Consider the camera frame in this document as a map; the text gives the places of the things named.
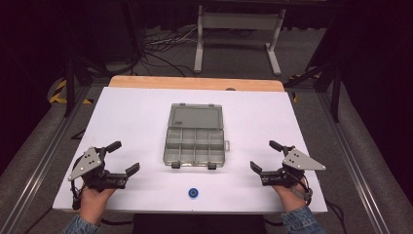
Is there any bundle of floor cables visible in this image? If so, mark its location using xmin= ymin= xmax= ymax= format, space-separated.
xmin=137 ymin=24 xmax=200 ymax=78

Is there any aluminium floor rail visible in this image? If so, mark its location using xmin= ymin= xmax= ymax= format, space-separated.
xmin=316 ymin=92 xmax=393 ymax=234
xmin=0 ymin=85 xmax=94 ymax=234

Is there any white table mat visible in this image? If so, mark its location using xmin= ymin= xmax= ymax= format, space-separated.
xmin=52 ymin=86 xmax=328 ymax=215

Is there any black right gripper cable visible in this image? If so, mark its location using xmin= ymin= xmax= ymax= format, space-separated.
xmin=290 ymin=172 xmax=315 ymax=207

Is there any yellow black floor tape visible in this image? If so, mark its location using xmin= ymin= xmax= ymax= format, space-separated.
xmin=48 ymin=78 xmax=94 ymax=105

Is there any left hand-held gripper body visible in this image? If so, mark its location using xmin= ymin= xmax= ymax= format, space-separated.
xmin=67 ymin=146 xmax=128 ymax=192

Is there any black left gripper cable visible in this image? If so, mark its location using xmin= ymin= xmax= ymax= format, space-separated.
xmin=70 ymin=155 xmax=86 ymax=212

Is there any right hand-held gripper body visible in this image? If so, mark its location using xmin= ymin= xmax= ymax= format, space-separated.
xmin=260 ymin=145 xmax=327 ymax=189

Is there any clear plastic compartment box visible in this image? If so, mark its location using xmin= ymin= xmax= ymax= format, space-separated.
xmin=163 ymin=102 xmax=231 ymax=171

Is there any person's left hand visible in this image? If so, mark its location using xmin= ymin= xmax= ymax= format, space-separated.
xmin=79 ymin=186 xmax=117 ymax=225

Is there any white metal stand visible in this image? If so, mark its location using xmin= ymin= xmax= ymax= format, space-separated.
xmin=193 ymin=4 xmax=286 ymax=77

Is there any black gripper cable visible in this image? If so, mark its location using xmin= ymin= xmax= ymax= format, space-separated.
xmin=290 ymin=172 xmax=315 ymax=207
xmin=70 ymin=155 xmax=86 ymax=212

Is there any person's right hand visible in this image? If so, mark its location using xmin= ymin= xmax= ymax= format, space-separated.
xmin=271 ymin=181 xmax=308 ymax=214

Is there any black tripod stand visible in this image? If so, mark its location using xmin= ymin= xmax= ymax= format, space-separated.
xmin=63 ymin=57 xmax=110 ymax=118
xmin=284 ymin=61 xmax=343 ymax=124

